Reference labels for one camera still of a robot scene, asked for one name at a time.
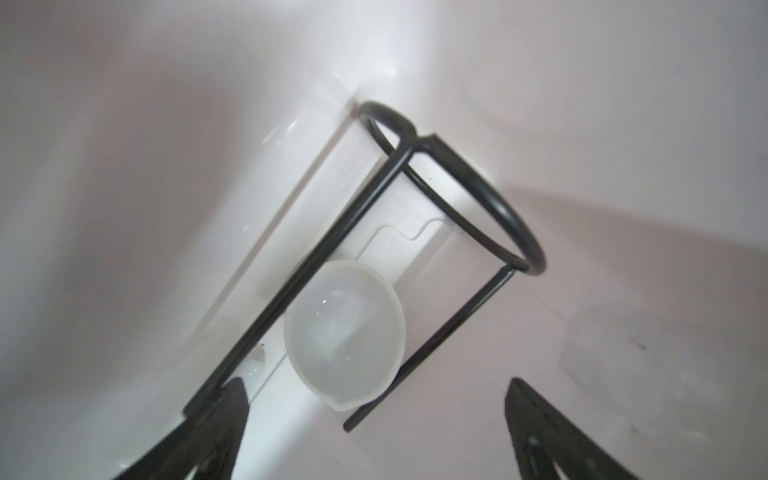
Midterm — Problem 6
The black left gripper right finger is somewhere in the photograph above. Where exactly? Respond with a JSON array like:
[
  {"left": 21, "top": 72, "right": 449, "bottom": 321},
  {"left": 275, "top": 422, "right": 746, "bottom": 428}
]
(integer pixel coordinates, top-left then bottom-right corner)
[{"left": 505, "top": 378, "right": 636, "bottom": 479}]

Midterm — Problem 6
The white plastic storage box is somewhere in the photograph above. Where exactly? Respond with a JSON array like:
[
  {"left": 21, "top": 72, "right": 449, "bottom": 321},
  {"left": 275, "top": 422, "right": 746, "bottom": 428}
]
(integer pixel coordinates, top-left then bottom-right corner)
[{"left": 1, "top": 1, "right": 767, "bottom": 479}]

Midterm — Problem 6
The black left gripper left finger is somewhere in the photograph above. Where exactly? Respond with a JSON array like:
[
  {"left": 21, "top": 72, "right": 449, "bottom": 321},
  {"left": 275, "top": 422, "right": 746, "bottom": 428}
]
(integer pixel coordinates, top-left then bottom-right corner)
[{"left": 117, "top": 378, "right": 249, "bottom": 479}]

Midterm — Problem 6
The clear glass beaker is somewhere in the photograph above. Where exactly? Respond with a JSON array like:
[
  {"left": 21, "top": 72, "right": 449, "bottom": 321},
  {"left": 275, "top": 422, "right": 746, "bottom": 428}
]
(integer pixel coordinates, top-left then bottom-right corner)
[{"left": 560, "top": 305, "right": 720, "bottom": 445}]

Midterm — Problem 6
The black wire ring stand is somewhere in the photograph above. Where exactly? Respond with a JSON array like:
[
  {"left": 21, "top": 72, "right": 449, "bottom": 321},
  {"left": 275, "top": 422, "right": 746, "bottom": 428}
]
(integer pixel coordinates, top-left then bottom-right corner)
[{"left": 182, "top": 101, "right": 547, "bottom": 432}]

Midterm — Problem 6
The white evaporating dish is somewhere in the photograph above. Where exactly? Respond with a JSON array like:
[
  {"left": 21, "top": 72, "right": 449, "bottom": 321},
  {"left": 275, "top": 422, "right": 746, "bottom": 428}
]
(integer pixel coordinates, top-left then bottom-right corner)
[{"left": 283, "top": 260, "right": 406, "bottom": 412}]

